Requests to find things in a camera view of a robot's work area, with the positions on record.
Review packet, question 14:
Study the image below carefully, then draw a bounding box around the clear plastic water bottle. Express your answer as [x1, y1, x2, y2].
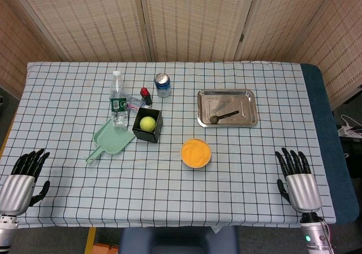
[109, 70, 130, 128]

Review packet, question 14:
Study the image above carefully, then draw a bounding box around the blue drink can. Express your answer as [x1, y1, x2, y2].
[154, 72, 172, 98]

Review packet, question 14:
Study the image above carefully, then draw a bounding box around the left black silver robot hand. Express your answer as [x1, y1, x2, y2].
[0, 148, 51, 217]

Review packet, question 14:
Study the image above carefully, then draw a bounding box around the dark blue padded table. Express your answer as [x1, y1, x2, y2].
[299, 63, 360, 223]

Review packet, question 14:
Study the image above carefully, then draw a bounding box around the black plastic spoon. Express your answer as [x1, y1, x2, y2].
[209, 110, 240, 124]

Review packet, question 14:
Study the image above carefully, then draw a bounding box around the clear plastic packet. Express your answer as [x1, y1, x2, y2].
[126, 94, 146, 116]

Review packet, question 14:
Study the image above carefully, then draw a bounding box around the light blue checked tablecloth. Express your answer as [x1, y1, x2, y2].
[0, 61, 337, 229]

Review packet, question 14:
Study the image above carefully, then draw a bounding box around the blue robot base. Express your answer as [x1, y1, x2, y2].
[119, 226, 240, 254]

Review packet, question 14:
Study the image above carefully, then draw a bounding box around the white cables and adapter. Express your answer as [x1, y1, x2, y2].
[336, 114, 362, 137]

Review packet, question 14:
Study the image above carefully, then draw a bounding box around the orange box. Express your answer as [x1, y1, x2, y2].
[92, 244, 119, 254]

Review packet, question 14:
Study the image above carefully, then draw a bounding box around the woven bamboo folding screen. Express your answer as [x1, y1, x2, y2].
[0, 0, 362, 110]

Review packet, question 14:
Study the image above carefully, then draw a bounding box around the rectangular steel tray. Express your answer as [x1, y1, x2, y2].
[197, 89, 259, 128]

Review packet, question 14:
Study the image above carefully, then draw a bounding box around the yellow-green tennis ball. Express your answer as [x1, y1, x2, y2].
[139, 116, 157, 132]

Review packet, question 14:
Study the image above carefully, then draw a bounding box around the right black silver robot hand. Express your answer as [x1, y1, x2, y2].
[274, 147, 322, 213]

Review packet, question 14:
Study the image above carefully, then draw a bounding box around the small black red-capped bottle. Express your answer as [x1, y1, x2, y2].
[140, 87, 153, 107]

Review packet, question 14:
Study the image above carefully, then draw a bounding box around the black open cube box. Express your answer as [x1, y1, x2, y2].
[132, 107, 164, 144]

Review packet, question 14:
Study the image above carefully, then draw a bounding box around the cream round bowl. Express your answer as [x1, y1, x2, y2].
[180, 138, 212, 169]

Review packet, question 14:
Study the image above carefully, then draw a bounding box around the green plastic dustpan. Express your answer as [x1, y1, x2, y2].
[85, 118, 136, 165]

